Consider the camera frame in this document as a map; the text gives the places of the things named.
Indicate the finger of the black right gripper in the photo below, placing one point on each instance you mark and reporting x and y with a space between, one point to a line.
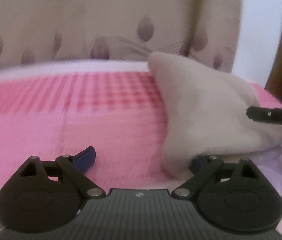
233 197

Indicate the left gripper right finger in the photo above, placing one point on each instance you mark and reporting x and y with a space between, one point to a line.
265 115

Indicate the beige knit sweater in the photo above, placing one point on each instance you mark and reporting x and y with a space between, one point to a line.
206 112

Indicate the pink and white bed blanket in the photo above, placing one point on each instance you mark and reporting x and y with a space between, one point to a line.
117 108

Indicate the beige leaf print curtain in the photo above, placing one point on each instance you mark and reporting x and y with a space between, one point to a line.
34 31

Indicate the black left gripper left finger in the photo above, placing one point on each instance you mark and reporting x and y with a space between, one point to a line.
45 195

